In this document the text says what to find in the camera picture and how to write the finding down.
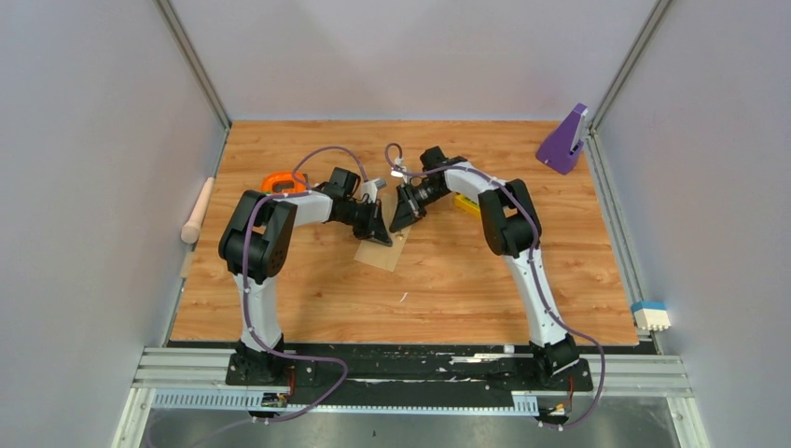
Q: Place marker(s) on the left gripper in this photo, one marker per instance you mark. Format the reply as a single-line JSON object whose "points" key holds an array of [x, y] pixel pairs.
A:
{"points": [[379, 232]]}

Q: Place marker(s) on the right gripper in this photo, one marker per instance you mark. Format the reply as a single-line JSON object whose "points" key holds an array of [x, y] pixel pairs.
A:
{"points": [[409, 210]]}

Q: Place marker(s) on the brown paper envelope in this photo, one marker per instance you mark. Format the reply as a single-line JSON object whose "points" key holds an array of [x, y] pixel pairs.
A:
{"points": [[381, 256]]}

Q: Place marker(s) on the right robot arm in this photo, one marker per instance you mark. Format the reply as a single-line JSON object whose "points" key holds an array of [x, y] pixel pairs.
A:
{"points": [[511, 229]]}

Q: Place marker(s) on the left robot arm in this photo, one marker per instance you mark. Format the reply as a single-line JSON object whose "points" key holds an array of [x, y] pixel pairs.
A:
{"points": [[255, 246]]}

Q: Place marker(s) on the yellow toy window brick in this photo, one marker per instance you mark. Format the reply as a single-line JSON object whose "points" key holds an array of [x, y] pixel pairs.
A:
{"points": [[466, 204]]}

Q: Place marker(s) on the orange toy track loop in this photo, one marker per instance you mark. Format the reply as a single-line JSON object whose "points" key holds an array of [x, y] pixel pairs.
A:
{"points": [[284, 182]]}

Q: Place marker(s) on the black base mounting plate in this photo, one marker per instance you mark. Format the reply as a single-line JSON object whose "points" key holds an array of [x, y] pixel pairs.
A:
{"points": [[414, 374]]}

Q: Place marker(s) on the purple plastic stand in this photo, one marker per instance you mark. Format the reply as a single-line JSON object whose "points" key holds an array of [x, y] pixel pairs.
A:
{"points": [[562, 148]]}

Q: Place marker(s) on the wooden rolling pin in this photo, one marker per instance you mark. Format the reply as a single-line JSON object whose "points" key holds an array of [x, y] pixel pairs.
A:
{"points": [[191, 230]]}

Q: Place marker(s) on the white blue toy brick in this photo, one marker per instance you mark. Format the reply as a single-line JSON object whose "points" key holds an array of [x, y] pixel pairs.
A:
{"points": [[650, 315]]}

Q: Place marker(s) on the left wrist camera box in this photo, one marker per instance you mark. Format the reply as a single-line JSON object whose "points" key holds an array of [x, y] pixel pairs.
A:
{"points": [[370, 189]]}

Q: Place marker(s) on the slotted cable duct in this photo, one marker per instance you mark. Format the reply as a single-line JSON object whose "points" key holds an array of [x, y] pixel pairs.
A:
{"points": [[182, 399]]}

